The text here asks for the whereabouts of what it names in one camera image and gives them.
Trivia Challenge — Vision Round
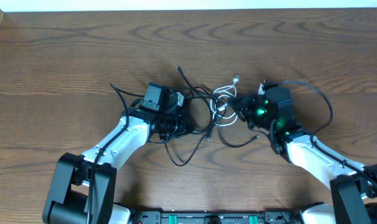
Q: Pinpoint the black usb cable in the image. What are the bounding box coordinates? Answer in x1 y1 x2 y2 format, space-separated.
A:
163 65 260 167

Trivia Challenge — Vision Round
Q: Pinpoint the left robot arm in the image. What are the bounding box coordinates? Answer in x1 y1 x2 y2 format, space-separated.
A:
42 83 193 223

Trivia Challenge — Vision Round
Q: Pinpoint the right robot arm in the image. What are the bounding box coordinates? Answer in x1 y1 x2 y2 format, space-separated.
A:
228 85 377 223

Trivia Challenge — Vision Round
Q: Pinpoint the white usb cable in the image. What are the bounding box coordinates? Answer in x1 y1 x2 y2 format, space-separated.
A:
209 74 241 128

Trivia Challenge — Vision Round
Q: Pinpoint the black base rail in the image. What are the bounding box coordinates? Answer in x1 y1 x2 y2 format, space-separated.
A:
113 202 326 224

